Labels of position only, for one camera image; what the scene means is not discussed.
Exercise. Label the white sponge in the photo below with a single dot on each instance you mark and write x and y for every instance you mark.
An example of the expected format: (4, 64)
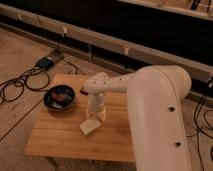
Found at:
(89, 126)

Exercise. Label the black power adapter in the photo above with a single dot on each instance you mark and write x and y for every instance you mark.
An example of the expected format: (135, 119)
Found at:
(45, 63)

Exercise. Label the dark ceramic bowl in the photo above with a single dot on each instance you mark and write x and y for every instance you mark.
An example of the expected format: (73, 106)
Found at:
(59, 97)

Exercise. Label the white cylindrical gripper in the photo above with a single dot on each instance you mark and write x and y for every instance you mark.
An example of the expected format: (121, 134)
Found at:
(96, 104)

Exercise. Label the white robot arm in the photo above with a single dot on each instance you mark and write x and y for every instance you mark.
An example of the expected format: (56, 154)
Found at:
(156, 123)

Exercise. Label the wooden table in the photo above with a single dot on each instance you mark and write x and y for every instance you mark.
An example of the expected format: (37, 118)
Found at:
(58, 134)

